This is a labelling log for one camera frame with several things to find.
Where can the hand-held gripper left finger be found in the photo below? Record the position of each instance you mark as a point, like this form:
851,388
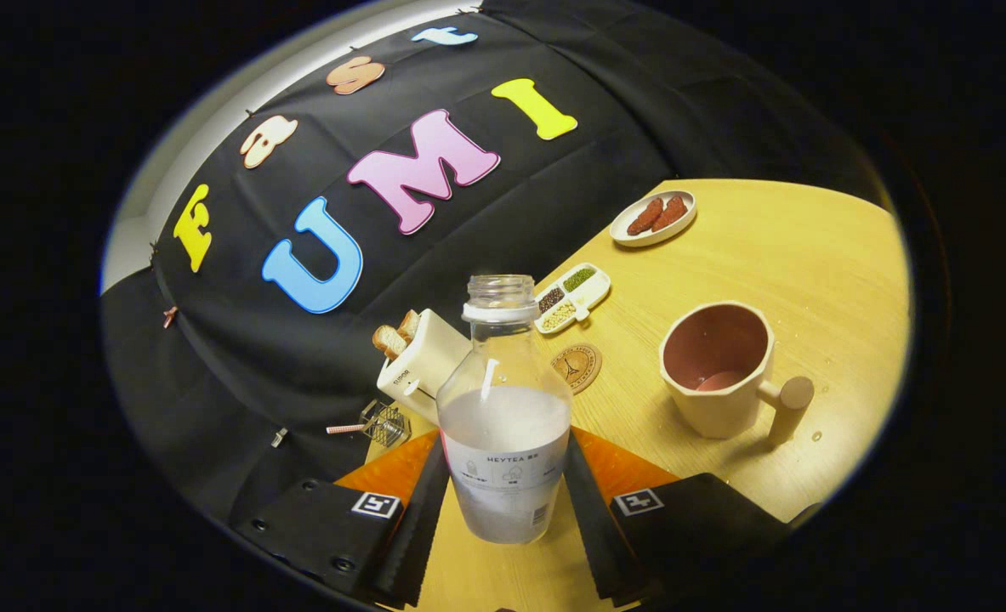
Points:
422,527

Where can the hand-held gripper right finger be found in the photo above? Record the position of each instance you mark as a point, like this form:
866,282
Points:
592,527

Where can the clear juice bottle white label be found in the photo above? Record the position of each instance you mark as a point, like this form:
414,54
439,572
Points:
502,425

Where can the round wooden coaster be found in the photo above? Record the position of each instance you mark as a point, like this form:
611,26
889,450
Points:
576,367

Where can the clear glass holder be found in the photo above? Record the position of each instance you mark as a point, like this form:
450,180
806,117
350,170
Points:
386,423

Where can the pink striped straw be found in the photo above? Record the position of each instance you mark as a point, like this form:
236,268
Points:
345,428

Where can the silver clip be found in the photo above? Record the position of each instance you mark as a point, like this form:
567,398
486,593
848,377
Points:
279,438

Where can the cream toaster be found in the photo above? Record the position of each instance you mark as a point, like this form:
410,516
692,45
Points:
426,357

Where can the toast slice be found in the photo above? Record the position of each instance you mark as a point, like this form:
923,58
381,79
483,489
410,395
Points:
389,341
409,325

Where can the white divided bean tray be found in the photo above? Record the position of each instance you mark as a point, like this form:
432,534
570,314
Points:
592,293

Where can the white round plate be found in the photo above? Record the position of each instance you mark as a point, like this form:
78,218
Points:
626,236

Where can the brown meat piece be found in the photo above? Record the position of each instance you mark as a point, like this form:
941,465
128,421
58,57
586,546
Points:
645,217
671,212

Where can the copper clip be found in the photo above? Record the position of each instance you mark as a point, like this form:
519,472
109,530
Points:
169,317

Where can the wooden table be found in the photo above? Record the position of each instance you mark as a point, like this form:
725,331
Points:
809,255

